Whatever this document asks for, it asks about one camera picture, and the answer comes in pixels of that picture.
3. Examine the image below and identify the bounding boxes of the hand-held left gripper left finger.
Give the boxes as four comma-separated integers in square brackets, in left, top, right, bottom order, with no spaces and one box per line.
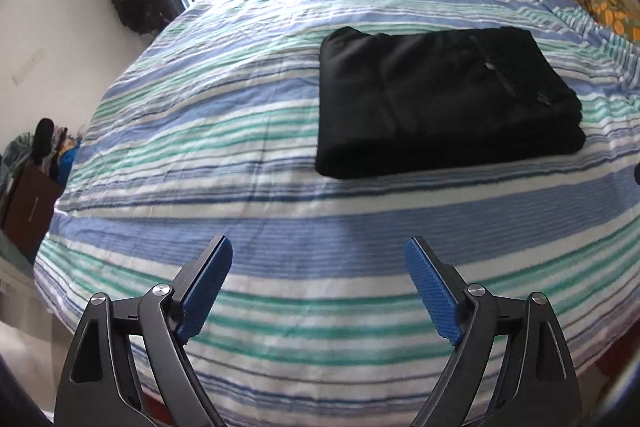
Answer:
[54,234,234,427]

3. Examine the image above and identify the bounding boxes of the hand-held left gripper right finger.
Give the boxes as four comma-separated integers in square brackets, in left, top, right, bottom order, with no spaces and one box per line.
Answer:
[402,236,583,427]

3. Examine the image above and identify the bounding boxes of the black pants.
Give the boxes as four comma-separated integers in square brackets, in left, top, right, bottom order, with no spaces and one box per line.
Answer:
[315,26,587,180]

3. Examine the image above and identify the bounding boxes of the blue green striped bed sheet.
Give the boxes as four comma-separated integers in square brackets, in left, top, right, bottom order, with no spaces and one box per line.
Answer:
[34,0,640,427]

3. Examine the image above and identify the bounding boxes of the pile of colourful clothes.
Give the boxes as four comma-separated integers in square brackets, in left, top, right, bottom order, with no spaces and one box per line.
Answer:
[0,124,83,198]

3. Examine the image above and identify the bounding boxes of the brown cardboard box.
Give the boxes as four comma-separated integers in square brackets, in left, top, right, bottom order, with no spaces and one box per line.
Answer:
[2,162,63,263]

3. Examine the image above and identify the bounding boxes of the black rounded object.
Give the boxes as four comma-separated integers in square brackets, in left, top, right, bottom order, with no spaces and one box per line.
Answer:
[31,118,56,160]

